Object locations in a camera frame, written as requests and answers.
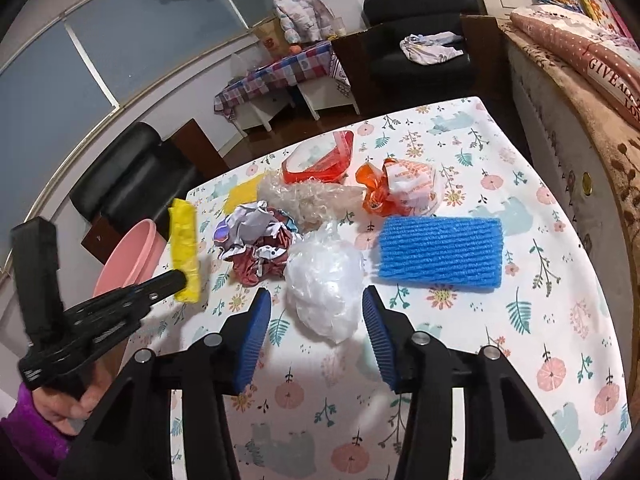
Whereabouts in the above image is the floral tablecloth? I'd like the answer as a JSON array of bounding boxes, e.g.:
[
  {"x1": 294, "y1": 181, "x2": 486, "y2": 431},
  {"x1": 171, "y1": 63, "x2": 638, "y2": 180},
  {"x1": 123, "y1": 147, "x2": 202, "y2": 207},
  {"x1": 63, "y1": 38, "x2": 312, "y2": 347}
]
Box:
[{"x1": 150, "y1": 96, "x2": 628, "y2": 480}]

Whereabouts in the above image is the pink plastic bucket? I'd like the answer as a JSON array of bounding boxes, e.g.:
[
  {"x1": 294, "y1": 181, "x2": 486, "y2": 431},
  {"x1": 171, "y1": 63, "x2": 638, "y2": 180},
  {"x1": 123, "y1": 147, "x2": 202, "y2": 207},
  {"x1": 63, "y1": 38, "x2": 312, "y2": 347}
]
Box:
[{"x1": 94, "y1": 218, "x2": 168, "y2": 297}]

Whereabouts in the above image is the black leather armchair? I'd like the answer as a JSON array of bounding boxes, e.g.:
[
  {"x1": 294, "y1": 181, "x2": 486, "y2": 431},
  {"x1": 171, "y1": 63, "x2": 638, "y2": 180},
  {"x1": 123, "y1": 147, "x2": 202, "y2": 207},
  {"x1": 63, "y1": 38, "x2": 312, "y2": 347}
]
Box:
[
  {"x1": 332, "y1": 0, "x2": 511, "y2": 116},
  {"x1": 69, "y1": 119, "x2": 231, "y2": 266}
]

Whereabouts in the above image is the hanging floral jacket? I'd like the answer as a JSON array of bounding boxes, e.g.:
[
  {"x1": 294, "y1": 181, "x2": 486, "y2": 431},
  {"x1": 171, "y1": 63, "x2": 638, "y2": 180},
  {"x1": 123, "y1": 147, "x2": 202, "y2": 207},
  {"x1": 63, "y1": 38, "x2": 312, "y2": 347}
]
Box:
[{"x1": 265, "y1": 0, "x2": 335, "y2": 43}]

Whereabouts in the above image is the white small table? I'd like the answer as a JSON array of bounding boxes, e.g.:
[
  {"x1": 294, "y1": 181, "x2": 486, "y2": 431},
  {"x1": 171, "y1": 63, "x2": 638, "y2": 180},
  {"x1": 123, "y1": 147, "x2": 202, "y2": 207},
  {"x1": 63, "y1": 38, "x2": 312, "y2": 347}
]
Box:
[{"x1": 232, "y1": 77, "x2": 361, "y2": 136}]

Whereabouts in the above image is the red transparent wrapper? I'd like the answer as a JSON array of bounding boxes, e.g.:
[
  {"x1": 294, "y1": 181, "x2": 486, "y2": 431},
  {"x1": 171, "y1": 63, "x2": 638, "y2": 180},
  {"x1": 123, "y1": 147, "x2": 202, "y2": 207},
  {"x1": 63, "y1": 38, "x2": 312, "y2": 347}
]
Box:
[{"x1": 281, "y1": 130, "x2": 356, "y2": 184}]

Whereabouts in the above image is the clear white plastic bag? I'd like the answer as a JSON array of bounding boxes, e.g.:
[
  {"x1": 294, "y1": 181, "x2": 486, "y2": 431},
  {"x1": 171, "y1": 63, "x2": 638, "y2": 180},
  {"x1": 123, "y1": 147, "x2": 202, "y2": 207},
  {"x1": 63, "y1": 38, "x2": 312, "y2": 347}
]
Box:
[{"x1": 284, "y1": 220, "x2": 365, "y2": 345}]

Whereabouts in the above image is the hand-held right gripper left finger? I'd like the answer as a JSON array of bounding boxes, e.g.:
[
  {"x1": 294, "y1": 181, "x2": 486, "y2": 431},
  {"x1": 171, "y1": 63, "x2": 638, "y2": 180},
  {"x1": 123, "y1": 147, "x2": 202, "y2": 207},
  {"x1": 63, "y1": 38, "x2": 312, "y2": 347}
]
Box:
[{"x1": 57, "y1": 287, "x2": 273, "y2": 480}]

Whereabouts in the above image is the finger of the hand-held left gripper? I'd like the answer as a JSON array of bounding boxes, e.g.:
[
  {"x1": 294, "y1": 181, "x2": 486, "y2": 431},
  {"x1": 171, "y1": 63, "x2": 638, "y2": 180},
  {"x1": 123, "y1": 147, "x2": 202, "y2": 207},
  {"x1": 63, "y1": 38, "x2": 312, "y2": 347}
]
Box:
[{"x1": 67, "y1": 269, "x2": 187, "y2": 361}]

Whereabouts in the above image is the brown paper bag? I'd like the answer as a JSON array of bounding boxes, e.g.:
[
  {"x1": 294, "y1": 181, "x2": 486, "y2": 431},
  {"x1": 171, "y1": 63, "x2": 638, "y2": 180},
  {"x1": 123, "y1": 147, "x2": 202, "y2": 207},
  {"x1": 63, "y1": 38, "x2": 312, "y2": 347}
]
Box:
[{"x1": 252, "y1": 15, "x2": 293, "y2": 56}]

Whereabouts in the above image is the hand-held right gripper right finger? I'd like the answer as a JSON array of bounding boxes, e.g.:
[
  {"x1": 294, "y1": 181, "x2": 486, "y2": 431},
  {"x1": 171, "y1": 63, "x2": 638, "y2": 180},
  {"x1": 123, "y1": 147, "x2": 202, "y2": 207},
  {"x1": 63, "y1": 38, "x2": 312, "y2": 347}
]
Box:
[{"x1": 361, "y1": 285, "x2": 583, "y2": 480}]

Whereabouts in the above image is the blue foam net pad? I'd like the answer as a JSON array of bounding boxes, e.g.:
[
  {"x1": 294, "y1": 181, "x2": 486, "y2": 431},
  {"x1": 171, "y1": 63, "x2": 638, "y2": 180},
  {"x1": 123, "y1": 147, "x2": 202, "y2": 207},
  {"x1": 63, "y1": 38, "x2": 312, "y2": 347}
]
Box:
[{"x1": 371, "y1": 216, "x2": 503, "y2": 291}]

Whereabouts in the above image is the yellow foam net sleeve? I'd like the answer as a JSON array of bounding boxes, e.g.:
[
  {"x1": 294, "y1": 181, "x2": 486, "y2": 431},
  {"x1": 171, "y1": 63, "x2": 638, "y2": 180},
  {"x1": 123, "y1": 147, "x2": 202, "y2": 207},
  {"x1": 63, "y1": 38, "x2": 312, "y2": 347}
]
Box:
[{"x1": 167, "y1": 199, "x2": 202, "y2": 304}]

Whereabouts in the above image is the brown patterned bed blanket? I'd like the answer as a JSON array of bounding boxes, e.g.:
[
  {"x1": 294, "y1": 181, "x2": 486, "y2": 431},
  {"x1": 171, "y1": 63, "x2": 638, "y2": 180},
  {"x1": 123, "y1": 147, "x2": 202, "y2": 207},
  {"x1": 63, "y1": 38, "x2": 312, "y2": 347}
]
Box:
[{"x1": 500, "y1": 20, "x2": 640, "y2": 321}]

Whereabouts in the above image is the white patterned cloth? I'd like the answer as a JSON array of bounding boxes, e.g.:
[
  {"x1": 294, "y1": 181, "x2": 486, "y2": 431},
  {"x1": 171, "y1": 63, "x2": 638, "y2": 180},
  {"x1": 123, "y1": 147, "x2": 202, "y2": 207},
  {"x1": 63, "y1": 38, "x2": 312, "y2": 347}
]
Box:
[{"x1": 399, "y1": 32, "x2": 465, "y2": 66}]

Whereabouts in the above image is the person's left hand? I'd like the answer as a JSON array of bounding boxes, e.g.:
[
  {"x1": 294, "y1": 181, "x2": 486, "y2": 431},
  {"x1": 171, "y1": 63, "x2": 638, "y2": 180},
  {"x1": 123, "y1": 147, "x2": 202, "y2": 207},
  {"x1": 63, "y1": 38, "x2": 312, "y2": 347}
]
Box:
[{"x1": 32, "y1": 357, "x2": 113, "y2": 433}]

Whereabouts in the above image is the checked tablecloth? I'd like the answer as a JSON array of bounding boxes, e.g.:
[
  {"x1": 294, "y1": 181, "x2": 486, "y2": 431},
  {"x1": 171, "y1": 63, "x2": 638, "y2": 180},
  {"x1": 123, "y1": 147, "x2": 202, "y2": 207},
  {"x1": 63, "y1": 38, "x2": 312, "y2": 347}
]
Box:
[{"x1": 215, "y1": 40, "x2": 353, "y2": 123}]

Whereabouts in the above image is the orange white plastic bag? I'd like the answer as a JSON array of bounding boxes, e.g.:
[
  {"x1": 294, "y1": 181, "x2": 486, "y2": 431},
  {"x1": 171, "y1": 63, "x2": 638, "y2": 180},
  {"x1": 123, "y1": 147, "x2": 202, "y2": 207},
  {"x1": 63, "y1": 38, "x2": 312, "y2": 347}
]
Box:
[{"x1": 356, "y1": 157, "x2": 443, "y2": 217}]

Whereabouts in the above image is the crumpled printed paper wrapper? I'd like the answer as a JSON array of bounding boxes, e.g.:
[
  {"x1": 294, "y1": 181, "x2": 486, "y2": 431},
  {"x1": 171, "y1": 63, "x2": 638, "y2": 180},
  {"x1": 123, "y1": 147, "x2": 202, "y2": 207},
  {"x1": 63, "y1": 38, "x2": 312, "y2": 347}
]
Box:
[{"x1": 214, "y1": 201, "x2": 303, "y2": 288}]

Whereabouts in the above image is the large blue-grey window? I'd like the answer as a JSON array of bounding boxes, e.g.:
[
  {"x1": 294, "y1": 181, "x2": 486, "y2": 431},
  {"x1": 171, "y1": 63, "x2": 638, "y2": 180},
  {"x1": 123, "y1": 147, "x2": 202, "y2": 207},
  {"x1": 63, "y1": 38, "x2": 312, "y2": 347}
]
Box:
[{"x1": 0, "y1": 0, "x2": 281, "y2": 171}]

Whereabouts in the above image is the pink dotted pillow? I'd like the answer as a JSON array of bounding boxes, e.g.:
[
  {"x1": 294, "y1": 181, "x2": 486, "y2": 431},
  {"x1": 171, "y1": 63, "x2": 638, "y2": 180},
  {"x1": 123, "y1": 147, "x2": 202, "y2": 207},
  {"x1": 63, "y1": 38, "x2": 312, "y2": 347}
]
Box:
[{"x1": 510, "y1": 5, "x2": 640, "y2": 128}]

